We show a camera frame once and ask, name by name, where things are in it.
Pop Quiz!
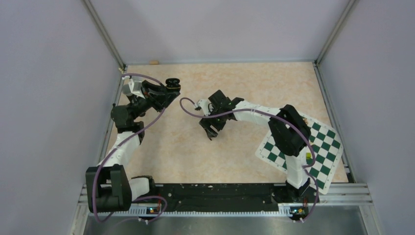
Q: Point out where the small wooden piece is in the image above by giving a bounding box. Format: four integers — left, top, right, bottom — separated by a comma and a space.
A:
148, 60, 160, 65

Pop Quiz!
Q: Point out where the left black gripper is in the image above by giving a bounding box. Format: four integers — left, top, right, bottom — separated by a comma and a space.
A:
128, 80, 180, 119

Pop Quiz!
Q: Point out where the green white chessboard mat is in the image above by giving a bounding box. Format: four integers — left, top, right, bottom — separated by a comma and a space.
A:
255, 113, 344, 194

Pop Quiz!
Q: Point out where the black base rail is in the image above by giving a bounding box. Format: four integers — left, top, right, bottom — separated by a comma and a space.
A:
133, 183, 320, 212

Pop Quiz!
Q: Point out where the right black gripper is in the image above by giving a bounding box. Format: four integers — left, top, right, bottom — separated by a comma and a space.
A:
200, 106, 227, 138

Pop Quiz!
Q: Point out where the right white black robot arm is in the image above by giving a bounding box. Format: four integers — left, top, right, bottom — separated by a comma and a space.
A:
195, 90, 311, 202

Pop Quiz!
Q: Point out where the black earbud charging case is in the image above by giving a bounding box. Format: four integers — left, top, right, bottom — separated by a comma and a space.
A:
165, 78, 181, 92

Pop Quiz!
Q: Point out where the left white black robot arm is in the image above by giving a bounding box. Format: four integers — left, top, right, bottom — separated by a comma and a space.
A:
86, 78, 181, 213

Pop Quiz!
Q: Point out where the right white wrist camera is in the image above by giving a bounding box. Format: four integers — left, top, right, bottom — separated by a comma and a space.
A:
195, 99, 211, 116

